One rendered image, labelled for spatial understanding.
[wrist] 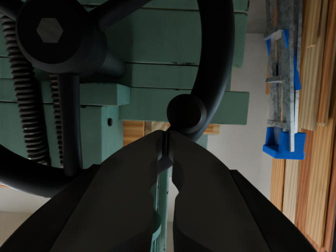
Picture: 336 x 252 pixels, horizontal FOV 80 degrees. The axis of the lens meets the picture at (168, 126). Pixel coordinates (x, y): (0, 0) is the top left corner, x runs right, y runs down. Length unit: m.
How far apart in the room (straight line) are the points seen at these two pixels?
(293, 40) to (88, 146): 1.08
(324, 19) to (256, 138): 1.73
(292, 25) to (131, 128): 0.97
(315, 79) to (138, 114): 1.46
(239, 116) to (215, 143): 2.53
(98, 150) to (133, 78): 0.14
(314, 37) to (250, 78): 1.39
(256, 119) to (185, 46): 2.68
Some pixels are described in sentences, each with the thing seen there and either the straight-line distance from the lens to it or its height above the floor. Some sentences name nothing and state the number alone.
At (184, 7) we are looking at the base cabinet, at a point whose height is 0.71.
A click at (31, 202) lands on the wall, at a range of 3.87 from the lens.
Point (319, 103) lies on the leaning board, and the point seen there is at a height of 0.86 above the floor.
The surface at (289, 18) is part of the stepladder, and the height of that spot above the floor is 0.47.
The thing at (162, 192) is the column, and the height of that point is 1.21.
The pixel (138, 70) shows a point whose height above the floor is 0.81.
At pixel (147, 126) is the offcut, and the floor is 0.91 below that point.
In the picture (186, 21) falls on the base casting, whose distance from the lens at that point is 0.38.
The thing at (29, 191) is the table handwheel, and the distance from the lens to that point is 0.23.
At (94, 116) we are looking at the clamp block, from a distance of 0.28.
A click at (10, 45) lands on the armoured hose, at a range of 0.30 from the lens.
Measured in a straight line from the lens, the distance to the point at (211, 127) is 0.53.
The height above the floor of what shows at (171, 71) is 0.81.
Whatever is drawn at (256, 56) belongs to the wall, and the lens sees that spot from 3.01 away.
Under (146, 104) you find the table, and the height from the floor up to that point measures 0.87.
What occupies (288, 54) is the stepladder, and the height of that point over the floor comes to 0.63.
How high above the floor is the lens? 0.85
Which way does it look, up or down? 8 degrees up
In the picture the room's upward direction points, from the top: 178 degrees counter-clockwise
